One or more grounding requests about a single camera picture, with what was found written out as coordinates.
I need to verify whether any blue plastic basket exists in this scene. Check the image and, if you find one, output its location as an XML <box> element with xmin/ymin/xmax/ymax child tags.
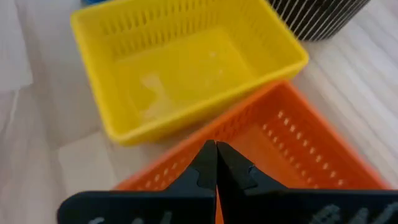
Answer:
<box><xmin>81</xmin><ymin>0</ymin><xmax>108</xmax><ymax>7</ymax></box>

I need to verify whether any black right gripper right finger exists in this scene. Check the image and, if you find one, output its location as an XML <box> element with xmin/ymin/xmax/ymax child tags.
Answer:
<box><xmin>217</xmin><ymin>141</ymin><xmax>398</xmax><ymax>224</ymax></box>

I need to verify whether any orange plastic basket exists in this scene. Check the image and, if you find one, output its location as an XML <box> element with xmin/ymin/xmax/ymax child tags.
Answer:
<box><xmin>113</xmin><ymin>80</ymin><xmax>391</xmax><ymax>224</ymax></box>

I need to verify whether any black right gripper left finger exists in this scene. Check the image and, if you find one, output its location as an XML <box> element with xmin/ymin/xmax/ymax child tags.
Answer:
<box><xmin>57</xmin><ymin>139</ymin><xmax>218</xmax><ymax>224</ymax></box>

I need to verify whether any yellow plastic basket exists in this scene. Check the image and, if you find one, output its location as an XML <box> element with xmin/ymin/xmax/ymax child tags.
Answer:
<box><xmin>70</xmin><ymin>0</ymin><xmax>310</xmax><ymax>147</ymax></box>

